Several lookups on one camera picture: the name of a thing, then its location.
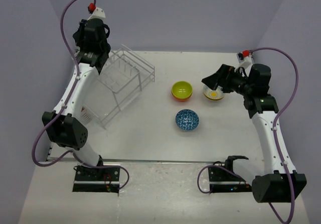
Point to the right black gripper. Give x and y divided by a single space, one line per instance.
219 78

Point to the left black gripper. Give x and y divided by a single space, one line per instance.
77 34

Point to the cream floral patterned bowl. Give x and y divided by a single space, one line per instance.
213 99

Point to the lime green bowl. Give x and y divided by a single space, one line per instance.
182 89

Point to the orange plastic bowl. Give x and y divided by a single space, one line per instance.
179 99

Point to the blue triangle patterned bowl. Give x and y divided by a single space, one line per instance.
187 120

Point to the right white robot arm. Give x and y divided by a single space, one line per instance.
278 181

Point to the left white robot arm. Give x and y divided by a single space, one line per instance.
63 125

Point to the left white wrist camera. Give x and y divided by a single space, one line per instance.
98 13

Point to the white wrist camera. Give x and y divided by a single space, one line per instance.
245 59
98 13

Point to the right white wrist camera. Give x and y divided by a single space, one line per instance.
245 59

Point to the white wire dish rack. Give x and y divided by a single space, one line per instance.
122 79

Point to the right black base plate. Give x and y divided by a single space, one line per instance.
223 182

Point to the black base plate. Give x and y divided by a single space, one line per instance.
223 182
96 180

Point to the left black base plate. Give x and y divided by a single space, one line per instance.
96 180

